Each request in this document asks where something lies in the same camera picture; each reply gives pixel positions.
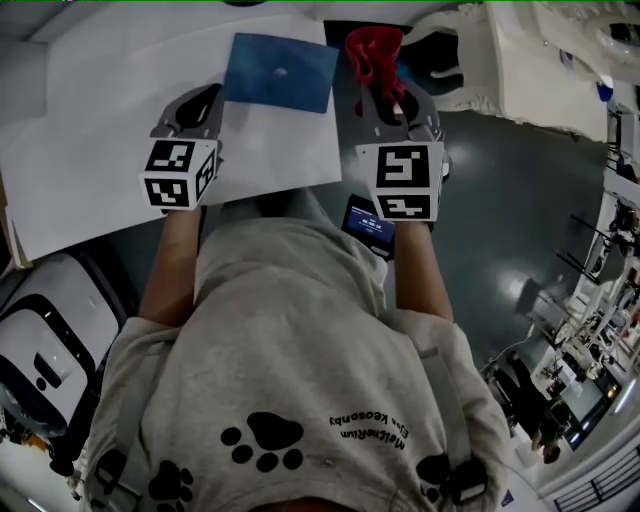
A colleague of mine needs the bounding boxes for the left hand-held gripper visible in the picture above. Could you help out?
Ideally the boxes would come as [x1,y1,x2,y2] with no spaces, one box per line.
[138,83,226,215]

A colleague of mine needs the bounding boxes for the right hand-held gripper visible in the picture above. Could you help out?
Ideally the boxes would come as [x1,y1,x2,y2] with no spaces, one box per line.
[354,86,452,225]

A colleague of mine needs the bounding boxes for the red cloth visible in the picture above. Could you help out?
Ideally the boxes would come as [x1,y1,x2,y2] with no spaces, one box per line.
[344,26,407,115]

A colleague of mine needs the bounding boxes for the person's right forearm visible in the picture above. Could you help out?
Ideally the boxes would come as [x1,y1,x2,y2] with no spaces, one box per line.
[393,218,456,322]

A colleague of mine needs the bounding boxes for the person's left forearm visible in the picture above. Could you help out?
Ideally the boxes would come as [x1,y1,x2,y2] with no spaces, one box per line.
[138,206,205,330]

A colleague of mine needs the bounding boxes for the black device with blue screen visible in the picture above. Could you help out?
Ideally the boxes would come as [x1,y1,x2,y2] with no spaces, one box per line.
[340,193,397,262]

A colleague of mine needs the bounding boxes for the person's trousers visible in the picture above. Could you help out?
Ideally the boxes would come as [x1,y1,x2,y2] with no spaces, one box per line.
[253,191,332,234]

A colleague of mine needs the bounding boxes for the white ornate chair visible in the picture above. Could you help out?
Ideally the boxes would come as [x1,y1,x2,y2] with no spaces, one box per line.
[399,1,640,147]

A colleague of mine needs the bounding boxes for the person's grey paw-print sweatshirt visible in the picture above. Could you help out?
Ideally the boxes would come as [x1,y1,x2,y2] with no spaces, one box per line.
[82,219,512,512]

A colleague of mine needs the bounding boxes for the white shelving with clutter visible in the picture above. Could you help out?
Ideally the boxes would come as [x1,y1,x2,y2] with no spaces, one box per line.
[519,188,640,452]

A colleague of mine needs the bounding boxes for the black metal railing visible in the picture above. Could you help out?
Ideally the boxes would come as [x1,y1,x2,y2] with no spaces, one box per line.
[551,456,640,512]

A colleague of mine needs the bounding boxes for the grey shoulder strap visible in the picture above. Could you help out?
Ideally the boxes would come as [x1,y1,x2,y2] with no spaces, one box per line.
[88,446,147,512]
[416,348,490,507]

